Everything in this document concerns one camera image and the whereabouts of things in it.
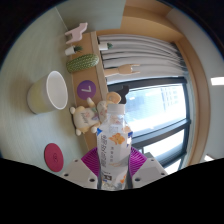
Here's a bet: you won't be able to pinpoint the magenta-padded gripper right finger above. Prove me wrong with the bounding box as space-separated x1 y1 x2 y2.
128 146 168 189

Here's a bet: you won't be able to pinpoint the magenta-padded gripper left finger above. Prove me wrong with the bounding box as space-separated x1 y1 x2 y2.
61 147 101 190

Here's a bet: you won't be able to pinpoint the clear plastic water bottle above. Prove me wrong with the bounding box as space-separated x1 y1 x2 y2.
96 103 134 192

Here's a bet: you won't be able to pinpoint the flat round red coaster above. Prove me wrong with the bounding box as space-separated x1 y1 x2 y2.
44 142 65 173

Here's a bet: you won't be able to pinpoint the beige mouse plush toy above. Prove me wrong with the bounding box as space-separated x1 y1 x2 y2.
69 91 122 137

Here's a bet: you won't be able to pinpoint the round purple number sign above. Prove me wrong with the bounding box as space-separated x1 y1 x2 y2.
76 79 97 100

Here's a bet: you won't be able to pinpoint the dark horse figurine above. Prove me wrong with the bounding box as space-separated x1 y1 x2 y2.
113 84 130 105

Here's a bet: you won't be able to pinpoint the pale yellow paper cup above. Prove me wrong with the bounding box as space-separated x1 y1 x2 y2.
26 70 69 115

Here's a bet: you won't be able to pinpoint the wooden hand sculpture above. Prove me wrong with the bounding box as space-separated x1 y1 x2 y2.
103 63 141 78

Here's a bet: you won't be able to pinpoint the tall green cactus ornament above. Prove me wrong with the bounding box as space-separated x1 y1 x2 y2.
65 53 100 74

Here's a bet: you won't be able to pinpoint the ceiling lights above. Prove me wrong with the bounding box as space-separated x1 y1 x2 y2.
203 76 224 163

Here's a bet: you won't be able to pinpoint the white curtain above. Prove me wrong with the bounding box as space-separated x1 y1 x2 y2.
97 33 188 86

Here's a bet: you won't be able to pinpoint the small potted plant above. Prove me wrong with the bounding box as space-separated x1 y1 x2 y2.
98 41 114 51
64 45 84 56

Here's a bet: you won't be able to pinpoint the pink horse figurine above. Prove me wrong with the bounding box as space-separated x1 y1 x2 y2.
64 22 89 45

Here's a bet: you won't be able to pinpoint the pale green desk partition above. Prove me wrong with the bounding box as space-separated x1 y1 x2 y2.
54 0 128 33

